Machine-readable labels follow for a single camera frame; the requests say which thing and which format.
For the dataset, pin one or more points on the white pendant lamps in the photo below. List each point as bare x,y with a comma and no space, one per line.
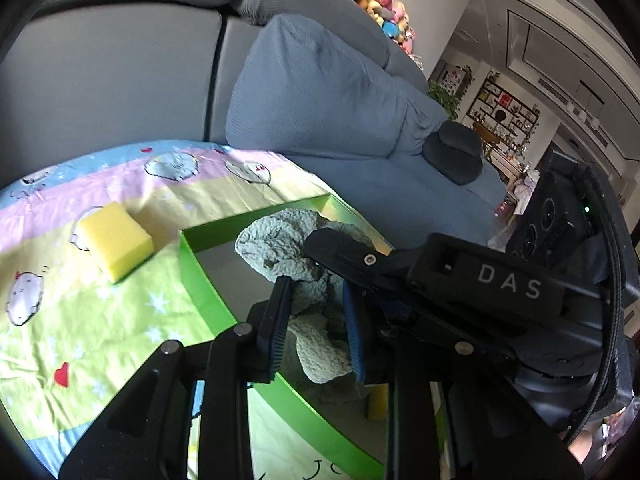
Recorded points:
585,107

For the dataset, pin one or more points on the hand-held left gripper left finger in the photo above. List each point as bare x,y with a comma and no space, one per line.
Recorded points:
275,325

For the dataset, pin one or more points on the cartoon printed blanket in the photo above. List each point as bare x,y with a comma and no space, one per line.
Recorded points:
75,310

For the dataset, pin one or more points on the person's right forearm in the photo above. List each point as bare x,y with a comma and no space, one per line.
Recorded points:
585,447

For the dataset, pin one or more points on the dark display shelf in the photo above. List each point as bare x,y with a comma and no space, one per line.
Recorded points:
505,110

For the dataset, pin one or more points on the dark grey pillow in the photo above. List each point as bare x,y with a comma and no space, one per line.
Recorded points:
455,155

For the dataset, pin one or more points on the wooden chair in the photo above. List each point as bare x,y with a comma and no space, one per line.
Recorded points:
492,140

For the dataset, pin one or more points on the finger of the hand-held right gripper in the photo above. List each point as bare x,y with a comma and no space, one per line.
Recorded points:
350,255

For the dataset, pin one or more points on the green potted plant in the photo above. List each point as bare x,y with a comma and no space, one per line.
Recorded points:
445,97

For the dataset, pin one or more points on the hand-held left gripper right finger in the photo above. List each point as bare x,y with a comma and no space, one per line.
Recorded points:
354,335

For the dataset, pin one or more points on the pile of plush toys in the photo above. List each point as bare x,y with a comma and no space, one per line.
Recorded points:
385,5

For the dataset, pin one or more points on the pale pink object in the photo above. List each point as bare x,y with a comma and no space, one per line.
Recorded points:
520,195

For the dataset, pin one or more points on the light blue pillow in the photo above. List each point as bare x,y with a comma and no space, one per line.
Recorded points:
325,90

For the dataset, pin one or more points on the green cardboard box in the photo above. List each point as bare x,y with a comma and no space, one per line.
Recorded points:
200,280

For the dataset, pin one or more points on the grey sofa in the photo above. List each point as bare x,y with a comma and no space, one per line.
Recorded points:
100,70

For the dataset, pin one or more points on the yellow sponge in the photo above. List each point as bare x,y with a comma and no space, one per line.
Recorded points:
377,402
112,240

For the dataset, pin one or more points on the teal knitted cloth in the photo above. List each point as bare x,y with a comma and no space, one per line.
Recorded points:
280,240

